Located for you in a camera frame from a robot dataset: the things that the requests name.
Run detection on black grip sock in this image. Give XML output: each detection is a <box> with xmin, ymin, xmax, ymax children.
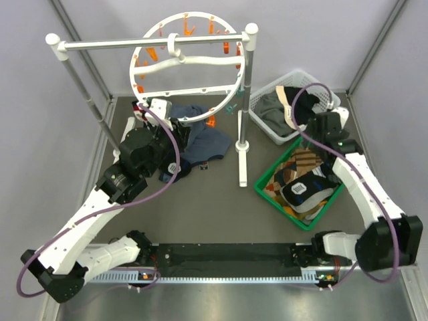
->
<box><xmin>280</xmin><ymin>173</ymin><xmax>336</xmax><ymax>213</ymax></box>
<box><xmin>158</xmin><ymin>157</ymin><xmax>192</xmax><ymax>183</ymax></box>

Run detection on santa sock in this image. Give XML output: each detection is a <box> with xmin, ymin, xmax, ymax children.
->
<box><xmin>140</xmin><ymin>111</ymin><xmax>152</xmax><ymax>129</ymax></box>
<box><xmin>132</xmin><ymin>101</ymin><xmax>141</xmax><ymax>117</ymax></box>

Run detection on white round clip hanger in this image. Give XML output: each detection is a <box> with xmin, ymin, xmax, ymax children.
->
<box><xmin>130</xmin><ymin>11</ymin><xmax>243</xmax><ymax>109</ymax></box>

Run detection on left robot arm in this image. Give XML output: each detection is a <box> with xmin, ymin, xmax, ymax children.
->
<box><xmin>21</xmin><ymin>119</ymin><xmax>191</xmax><ymax>304</ymax></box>

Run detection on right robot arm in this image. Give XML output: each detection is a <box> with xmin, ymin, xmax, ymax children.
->
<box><xmin>305</xmin><ymin>112</ymin><xmax>423</xmax><ymax>272</ymax></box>

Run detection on pile of socks in bin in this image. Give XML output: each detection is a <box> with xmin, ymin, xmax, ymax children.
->
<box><xmin>262</xmin><ymin>148</ymin><xmax>339</xmax><ymax>225</ymax></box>

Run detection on blue cloth on floor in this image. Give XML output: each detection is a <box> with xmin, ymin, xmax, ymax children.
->
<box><xmin>164</xmin><ymin>104</ymin><xmax>231</xmax><ymax>169</ymax></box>

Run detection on black cloth in basket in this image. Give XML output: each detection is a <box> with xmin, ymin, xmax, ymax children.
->
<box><xmin>284</xmin><ymin>86</ymin><xmax>320</xmax><ymax>125</ymax></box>

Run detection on orange clothespin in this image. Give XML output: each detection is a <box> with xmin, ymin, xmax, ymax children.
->
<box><xmin>205</xmin><ymin>115</ymin><xmax>216</xmax><ymax>128</ymax></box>

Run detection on small black tag on floor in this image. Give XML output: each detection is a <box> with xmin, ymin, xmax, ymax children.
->
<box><xmin>199</xmin><ymin>162</ymin><xmax>209</xmax><ymax>171</ymax></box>

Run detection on teal clothespin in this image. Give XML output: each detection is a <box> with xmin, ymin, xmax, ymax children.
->
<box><xmin>225</xmin><ymin>104</ymin><xmax>237</xmax><ymax>114</ymax></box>

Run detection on white plastic laundry basket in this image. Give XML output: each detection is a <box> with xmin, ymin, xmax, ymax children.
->
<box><xmin>249</xmin><ymin>69</ymin><xmax>341</xmax><ymax>145</ymax></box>

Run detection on grey cloth in basket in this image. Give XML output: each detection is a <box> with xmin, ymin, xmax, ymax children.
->
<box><xmin>253</xmin><ymin>92</ymin><xmax>294</xmax><ymax>137</ymax></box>

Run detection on green plastic bin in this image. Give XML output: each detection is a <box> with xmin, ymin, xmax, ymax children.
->
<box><xmin>254</xmin><ymin>138</ymin><xmax>344</xmax><ymax>231</ymax></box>

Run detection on white metal drying rack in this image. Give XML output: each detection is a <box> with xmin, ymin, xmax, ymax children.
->
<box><xmin>45</xmin><ymin>12</ymin><xmax>259</xmax><ymax>187</ymax></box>

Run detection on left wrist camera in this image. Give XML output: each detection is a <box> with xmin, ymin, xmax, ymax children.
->
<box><xmin>138</xmin><ymin>98</ymin><xmax>173</xmax><ymax>130</ymax></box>

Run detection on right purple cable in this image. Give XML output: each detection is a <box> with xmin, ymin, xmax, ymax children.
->
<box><xmin>290</xmin><ymin>82</ymin><xmax>401</xmax><ymax>292</ymax></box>

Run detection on purple cable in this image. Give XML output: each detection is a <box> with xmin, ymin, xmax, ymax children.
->
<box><xmin>16</xmin><ymin>103</ymin><xmax>181</xmax><ymax>298</ymax></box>
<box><xmin>290</xmin><ymin>82</ymin><xmax>401</xmax><ymax>292</ymax></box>

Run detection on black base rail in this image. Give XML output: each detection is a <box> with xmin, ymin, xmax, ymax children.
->
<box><xmin>152</xmin><ymin>243</ymin><xmax>320</xmax><ymax>269</ymax></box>

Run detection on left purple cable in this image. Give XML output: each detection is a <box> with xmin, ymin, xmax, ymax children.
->
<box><xmin>16</xmin><ymin>103</ymin><xmax>181</xmax><ymax>298</ymax></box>

